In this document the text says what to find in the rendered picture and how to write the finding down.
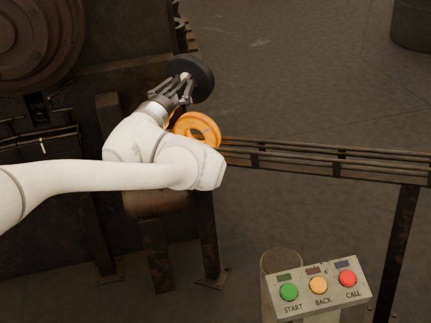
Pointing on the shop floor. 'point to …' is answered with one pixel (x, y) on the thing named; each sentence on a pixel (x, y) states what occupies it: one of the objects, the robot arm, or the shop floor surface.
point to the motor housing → (154, 229)
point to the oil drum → (412, 24)
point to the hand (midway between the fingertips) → (188, 74)
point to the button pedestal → (353, 298)
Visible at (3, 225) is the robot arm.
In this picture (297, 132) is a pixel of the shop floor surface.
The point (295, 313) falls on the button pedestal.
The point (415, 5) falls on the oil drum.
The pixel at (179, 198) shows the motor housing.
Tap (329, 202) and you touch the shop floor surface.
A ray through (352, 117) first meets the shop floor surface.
